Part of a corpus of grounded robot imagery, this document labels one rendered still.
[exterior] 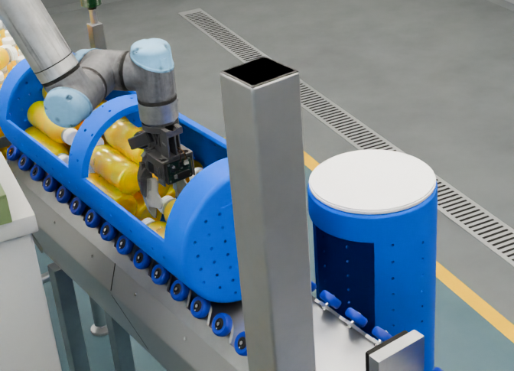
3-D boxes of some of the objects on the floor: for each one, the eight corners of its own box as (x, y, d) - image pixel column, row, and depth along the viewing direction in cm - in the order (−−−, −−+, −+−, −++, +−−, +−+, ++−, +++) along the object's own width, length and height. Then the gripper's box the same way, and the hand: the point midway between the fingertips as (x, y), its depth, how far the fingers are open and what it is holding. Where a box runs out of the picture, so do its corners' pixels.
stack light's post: (139, 316, 346) (91, 26, 293) (133, 310, 349) (86, 23, 296) (148, 311, 348) (103, 23, 295) (143, 307, 351) (97, 20, 298)
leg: (89, 444, 291) (53, 273, 261) (80, 434, 295) (43, 264, 265) (106, 435, 294) (72, 265, 264) (97, 424, 298) (63, 256, 268)
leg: (129, 422, 298) (99, 254, 268) (120, 412, 302) (89, 245, 272) (145, 414, 301) (117, 246, 271) (136, 405, 305) (107, 238, 275)
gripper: (144, 138, 176) (158, 235, 187) (201, 118, 182) (211, 213, 193) (122, 123, 182) (136, 218, 193) (177, 104, 189) (188, 197, 199)
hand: (165, 205), depth 194 cm, fingers open, 5 cm apart
